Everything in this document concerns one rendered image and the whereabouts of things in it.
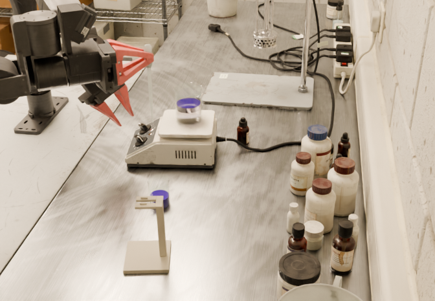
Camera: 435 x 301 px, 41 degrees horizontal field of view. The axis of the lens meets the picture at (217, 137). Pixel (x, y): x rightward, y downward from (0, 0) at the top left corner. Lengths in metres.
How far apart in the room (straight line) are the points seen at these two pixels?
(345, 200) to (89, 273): 0.50
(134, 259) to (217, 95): 0.68
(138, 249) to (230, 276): 0.18
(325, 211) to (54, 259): 0.50
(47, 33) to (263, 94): 0.80
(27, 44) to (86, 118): 0.62
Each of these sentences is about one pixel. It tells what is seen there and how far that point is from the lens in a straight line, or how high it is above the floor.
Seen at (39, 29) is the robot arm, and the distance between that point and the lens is 0.97.
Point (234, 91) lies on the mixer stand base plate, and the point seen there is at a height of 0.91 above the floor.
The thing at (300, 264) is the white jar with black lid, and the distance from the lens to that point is 0.97.
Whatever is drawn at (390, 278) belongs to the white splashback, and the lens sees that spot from 0.92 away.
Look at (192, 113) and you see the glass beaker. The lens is 1.29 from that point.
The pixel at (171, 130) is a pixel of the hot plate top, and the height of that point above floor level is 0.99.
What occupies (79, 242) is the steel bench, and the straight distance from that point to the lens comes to 1.15.
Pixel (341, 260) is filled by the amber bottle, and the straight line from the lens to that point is 1.04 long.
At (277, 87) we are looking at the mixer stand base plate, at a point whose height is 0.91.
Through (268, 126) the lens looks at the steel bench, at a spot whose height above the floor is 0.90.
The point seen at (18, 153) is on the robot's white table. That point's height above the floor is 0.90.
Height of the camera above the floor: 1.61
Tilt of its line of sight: 30 degrees down
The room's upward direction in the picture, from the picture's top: 1 degrees counter-clockwise
